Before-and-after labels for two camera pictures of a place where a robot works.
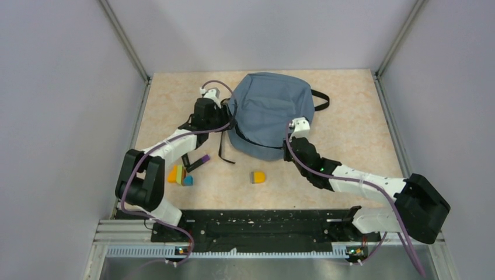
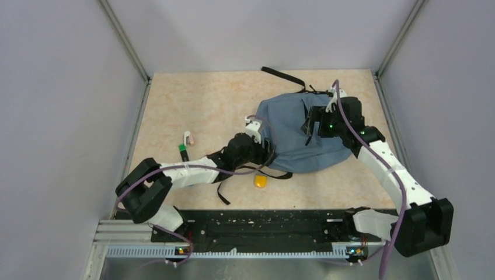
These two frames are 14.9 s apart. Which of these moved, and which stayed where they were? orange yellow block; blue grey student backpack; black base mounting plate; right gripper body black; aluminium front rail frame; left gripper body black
Moved: blue grey student backpack; left gripper body black; orange yellow block; right gripper body black
Stayed: aluminium front rail frame; black base mounting plate
